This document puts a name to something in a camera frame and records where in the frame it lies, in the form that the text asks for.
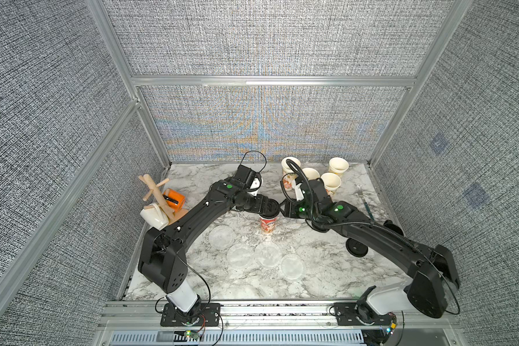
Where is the black cup lid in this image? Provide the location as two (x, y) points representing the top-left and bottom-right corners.
(345, 238), (368, 258)
(260, 199), (281, 219)

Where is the red patterned paper cup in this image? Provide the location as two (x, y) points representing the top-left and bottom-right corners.
(260, 216), (278, 234)

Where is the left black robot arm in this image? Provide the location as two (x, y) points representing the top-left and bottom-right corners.
(138, 178), (280, 317)

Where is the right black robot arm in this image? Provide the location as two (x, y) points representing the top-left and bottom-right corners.
(283, 178), (460, 325)

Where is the back left paper cup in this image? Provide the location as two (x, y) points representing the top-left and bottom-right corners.
(281, 157), (301, 191)

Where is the yellow patterned paper cup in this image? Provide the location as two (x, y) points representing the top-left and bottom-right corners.
(302, 167), (320, 180)

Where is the red flower paper cup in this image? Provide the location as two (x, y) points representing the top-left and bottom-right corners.
(320, 172), (342, 196)

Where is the back right paper cup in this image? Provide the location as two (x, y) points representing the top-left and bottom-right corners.
(329, 157), (350, 177)

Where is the orange mug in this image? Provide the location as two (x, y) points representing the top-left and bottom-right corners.
(163, 189), (186, 212)

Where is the black mug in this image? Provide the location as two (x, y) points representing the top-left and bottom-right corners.
(383, 220), (405, 236)

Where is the wooden mug tree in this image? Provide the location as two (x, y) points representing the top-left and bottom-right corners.
(138, 174), (188, 223)

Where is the white mug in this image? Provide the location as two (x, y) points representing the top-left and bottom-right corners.
(140, 203), (170, 230)

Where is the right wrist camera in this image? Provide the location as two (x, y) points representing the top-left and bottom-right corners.
(291, 180), (304, 201)

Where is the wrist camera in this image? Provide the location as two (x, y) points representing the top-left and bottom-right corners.
(232, 164), (262, 193)
(291, 180), (304, 201)

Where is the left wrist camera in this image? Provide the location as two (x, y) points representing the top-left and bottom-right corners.
(232, 164), (262, 193)

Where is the green handled fork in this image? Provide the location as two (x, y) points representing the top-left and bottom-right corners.
(356, 184), (375, 221)

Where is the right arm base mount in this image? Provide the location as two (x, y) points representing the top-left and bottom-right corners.
(329, 302), (396, 332)

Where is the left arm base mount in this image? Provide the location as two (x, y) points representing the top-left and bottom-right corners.
(160, 303), (221, 327)

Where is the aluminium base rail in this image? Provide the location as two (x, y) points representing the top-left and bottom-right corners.
(91, 299), (467, 345)

